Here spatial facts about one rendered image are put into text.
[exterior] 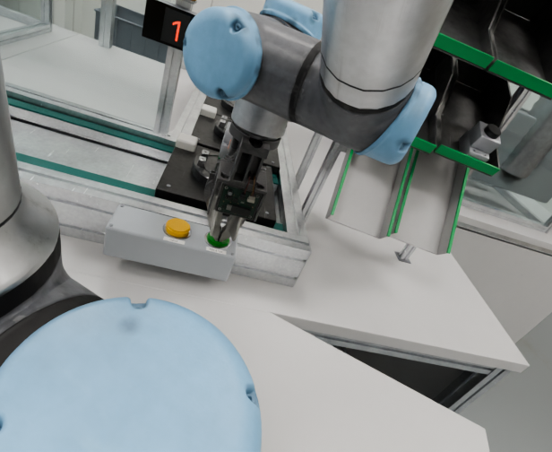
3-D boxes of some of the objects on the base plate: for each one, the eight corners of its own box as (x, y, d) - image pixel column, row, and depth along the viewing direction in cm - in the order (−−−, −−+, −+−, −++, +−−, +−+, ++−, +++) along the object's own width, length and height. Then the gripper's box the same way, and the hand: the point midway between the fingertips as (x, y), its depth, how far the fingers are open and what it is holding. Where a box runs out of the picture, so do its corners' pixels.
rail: (293, 287, 74) (314, 248, 68) (-256, 162, 53) (-294, 91, 47) (290, 269, 78) (310, 231, 73) (-217, 147, 57) (-246, 81, 52)
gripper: (221, 132, 43) (185, 258, 54) (290, 154, 45) (242, 272, 56) (226, 109, 50) (194, 226, 61) (286, 130, 52) (244, 239, 63)
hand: (220, 231), depth 60 cm, fingers closed
